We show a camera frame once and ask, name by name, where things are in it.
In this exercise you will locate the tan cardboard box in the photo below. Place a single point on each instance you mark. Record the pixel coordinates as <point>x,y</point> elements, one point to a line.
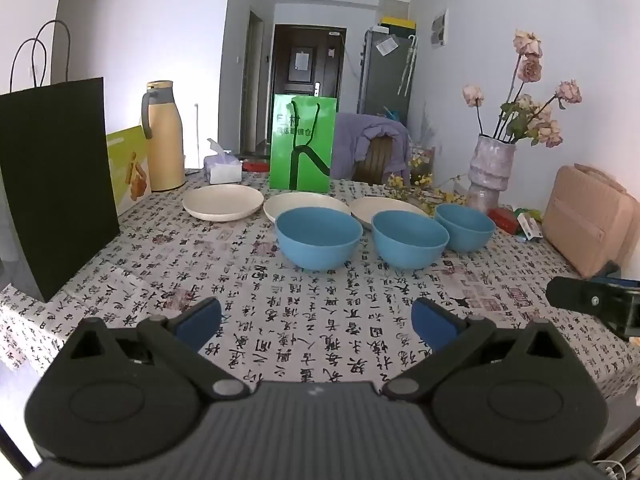
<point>585,220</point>

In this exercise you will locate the yellow thermos jug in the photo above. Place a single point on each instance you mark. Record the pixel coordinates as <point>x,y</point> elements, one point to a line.
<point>166,145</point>

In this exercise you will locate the blue bowl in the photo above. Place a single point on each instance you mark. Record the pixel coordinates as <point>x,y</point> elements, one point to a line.
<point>467,235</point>
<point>317,247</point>
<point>410,247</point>

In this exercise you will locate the wooden chair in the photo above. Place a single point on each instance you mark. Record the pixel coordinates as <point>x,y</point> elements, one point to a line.
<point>375,162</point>

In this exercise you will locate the black paper bag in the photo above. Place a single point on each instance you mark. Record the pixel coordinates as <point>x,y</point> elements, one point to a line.
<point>55,185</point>

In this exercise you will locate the yellow and black box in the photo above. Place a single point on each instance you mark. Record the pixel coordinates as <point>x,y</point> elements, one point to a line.
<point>397,23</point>

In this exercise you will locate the red gift box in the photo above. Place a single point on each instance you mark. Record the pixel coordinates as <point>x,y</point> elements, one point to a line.
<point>255,165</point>

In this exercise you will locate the green paper bag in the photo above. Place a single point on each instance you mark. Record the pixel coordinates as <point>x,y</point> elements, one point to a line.
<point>300,130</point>

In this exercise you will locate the small red box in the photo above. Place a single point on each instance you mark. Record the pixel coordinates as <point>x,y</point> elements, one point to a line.
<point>505,220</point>

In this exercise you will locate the purple puffer jacket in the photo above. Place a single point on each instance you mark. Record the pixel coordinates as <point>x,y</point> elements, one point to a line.
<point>350,140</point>

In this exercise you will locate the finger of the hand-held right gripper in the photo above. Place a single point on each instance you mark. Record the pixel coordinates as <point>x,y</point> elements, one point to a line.
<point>580,297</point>

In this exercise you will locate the hanging folded umbrella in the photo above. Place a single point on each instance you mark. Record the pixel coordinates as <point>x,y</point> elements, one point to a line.
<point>410,65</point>

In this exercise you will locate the thin white pole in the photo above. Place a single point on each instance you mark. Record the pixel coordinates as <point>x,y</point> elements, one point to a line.
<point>196,130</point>

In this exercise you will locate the yellow blossom branches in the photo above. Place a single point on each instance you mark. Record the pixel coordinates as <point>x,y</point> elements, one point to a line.
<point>425,180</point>

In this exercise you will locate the grey refrigerator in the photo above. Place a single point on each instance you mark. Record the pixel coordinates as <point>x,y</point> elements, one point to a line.
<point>382,75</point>

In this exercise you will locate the yellow-green snack box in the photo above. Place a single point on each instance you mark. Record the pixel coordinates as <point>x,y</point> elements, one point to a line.
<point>127,170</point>

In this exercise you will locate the tissue box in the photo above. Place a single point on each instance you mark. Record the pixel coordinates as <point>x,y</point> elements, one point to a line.
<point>222,170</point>

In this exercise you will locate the dried pink roses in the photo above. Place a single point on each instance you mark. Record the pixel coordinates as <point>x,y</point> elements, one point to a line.
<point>529,67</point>

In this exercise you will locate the calligraphy print tablecloth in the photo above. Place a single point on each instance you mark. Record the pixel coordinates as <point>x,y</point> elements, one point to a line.
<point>300,310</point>

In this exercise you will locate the white plate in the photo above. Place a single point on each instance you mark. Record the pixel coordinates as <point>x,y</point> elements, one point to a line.
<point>385,206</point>
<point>305,201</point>
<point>222,202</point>

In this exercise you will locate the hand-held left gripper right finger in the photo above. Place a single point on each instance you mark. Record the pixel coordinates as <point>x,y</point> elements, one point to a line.
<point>434,320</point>

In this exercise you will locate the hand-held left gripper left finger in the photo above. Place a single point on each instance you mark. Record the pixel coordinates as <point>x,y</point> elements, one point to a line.
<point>197,319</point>

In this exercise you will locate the dark entrance door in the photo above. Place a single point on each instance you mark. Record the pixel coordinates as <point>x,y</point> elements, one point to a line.
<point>305,65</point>

